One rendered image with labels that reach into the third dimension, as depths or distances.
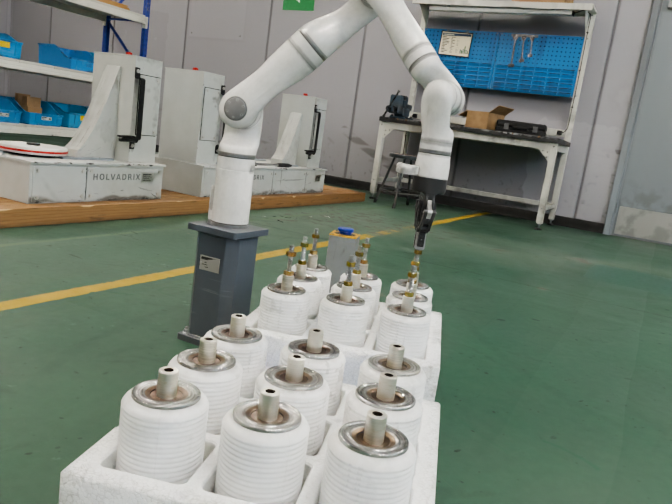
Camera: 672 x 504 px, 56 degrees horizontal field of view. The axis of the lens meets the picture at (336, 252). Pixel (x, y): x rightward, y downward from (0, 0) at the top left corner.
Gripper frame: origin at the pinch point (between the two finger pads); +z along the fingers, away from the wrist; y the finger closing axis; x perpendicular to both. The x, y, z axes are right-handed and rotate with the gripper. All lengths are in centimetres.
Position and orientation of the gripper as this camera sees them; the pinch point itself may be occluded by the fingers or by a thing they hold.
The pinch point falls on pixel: (419, 240)
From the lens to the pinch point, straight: 142.8
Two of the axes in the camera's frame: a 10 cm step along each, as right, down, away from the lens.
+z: -1.4, 9.7, 1.9
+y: -0.3, -1.9, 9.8
